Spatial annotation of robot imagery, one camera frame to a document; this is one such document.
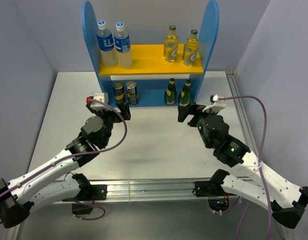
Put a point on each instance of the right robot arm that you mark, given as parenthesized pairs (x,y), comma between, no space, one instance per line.
(285,200)

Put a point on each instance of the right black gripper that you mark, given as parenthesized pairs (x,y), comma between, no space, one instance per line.
(194,109)

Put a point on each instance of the clear soda bottle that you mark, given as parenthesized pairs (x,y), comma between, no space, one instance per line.
(171,43)
(190,49)

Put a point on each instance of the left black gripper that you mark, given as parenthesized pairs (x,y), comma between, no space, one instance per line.
(123,108)

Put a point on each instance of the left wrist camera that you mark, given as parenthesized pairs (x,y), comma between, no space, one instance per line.
(98,102)

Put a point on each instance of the aluminium front rail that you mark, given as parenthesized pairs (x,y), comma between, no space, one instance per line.
(114,191)

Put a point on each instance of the right blue-label water bottle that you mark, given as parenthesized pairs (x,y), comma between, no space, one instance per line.
(122,45)

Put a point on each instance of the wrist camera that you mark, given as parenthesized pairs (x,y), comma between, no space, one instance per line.
(216,102)
(98,102)

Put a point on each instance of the blue and yellow shelf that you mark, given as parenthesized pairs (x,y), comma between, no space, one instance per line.
(149,70)

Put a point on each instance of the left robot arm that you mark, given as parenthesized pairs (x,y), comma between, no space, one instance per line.
(23,195)

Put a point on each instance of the black drink can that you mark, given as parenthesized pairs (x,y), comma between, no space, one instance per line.
(131,89)
(119,93)

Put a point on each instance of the green glass bottle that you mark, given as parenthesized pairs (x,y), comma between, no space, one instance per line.
(185,95)
(170,92)

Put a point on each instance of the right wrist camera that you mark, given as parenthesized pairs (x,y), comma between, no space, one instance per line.
(216,102)

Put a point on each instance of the blue-label water bottle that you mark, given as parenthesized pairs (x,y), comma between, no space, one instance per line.
(106,44)
(122,45)

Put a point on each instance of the left blue-label water bottle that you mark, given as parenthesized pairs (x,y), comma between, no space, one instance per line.
(106,44)

